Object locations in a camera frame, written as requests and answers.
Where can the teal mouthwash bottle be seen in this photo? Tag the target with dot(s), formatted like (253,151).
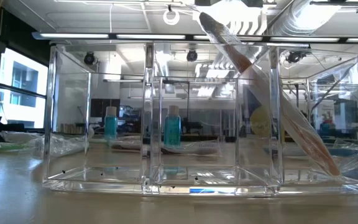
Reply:
(172,127)
(111,124)

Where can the clear acrylic organizer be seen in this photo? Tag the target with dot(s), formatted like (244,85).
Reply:
(104,184)

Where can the orange white toothbrush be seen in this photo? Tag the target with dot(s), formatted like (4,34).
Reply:
(291,121)

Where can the green white toothbrush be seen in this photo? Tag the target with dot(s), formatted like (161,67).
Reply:
(8,147)

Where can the black round ceiling spotlight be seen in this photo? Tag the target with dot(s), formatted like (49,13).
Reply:
(192,56)
(294,56)
(89,58)

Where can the white lidded wipes canister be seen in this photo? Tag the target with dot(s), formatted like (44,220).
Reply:
(259,123)

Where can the long ceiling light strip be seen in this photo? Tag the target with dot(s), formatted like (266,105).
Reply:
(73,36)

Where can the large dark framed window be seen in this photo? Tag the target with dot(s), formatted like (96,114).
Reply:
(20,90)

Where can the silver ventilation duct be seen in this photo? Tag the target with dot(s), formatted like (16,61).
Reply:
(291,18)

